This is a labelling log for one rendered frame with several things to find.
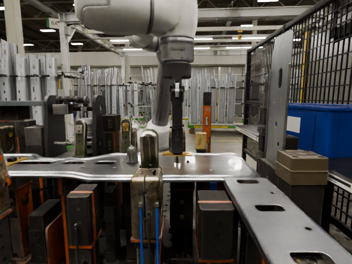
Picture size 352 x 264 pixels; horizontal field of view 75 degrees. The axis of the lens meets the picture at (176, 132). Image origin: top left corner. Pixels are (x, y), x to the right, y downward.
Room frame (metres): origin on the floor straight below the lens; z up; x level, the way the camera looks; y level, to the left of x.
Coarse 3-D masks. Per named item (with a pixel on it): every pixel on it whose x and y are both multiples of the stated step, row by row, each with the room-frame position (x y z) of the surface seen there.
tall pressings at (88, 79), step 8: (80, 64) 8.42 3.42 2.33; (88, 72) 8.14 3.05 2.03; (96, 72) 8.33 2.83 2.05; (104, 72) 8.33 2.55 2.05; (80, 80) 8.32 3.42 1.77; (88, 80) 8.30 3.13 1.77; (96, 80) 8.36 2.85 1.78; (112, 80) 8.28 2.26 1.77; (80, 88) 8.12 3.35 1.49; (88, 88) 8.27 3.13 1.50; (96, 88) 8.34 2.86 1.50; (112, 88) 8.24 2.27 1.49; (80, 96) 8.10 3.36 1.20; (88, 96) 8.10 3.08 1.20; (112, 96) 8.22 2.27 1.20; (80, 104) 8.08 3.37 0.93; (88, 104) 8.07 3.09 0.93; (112, 104) 8.21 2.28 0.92; (80, 112) 8.06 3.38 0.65; (88, 112) 8.03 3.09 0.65; (112, 112) 8.19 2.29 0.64
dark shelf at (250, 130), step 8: (240, 128) 1.15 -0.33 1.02; (248, 128) 1.10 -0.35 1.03; (256, 128) 1.10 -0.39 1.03; (248, 136) 1.02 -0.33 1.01; (256, 136) 0.92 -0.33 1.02; (328, 160) 0.53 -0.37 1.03; (336, 160) 0.53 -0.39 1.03; (344, 160) 0.53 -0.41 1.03; (328, 168) 0.47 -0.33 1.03; (336, 168) 0.47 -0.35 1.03; (344, 168) 0.47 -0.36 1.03; (328, 176) 0.47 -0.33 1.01; (336, 176) 0.44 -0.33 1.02; (344, 176) 0.43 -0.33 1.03; (336, 184) 0.44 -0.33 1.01; (344, 184) 0.42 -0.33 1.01
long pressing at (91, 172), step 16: (32, 160) 0.64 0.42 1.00; (48, 160) 0.64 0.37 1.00; (64, 160) 0.64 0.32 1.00; (80, 160) 0.64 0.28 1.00; (96, 160) 0.64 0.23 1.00; (112, 160) 0.64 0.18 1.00; (160, 160) 0.64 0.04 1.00; (192, 160) 0.64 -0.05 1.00; (208, 160) 0.64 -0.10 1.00; (224, 160) 0.64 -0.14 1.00; (240, 160) 0.64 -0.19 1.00; (16, 176) 0.53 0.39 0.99; (32, 176) 0.53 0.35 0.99; (48, 176) 0.53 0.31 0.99; (64, 176) 0.53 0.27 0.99; (80, 176) 0.52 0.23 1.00; (96, 176) 0.52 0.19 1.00; (112, 176) 0.52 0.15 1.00; (128, 176) 0.52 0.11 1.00; (176, 176) 0.51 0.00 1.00; (192, 176) 0.51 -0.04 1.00; (208, 176) 0.51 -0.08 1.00; (224, 176) 0.51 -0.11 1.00; (240, 176) 0.51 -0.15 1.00; (256, 176) 0.52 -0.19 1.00
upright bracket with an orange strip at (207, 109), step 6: (204, 96) 0.77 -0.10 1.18; (210, 96) 0.77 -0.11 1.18; (204, 102) 0.77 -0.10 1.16; (210, 102) 0.77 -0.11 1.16; (204, 108) 0.77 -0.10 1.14; (210, 108) 0.77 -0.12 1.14; (204, 114) 0.77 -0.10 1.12; (210, 114) 0.77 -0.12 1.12; (204, 120) 0.77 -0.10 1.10; (210, 120) 0.77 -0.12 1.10; (204, 126) 0.77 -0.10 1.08; (210, 126) 0.77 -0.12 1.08; (210, 132) 0.77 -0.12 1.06; (210, 138) 0.77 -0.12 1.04; (210, 144) 0.77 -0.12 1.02; (210, 150) 0.77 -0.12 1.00; (204, 186) 0.77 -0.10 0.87
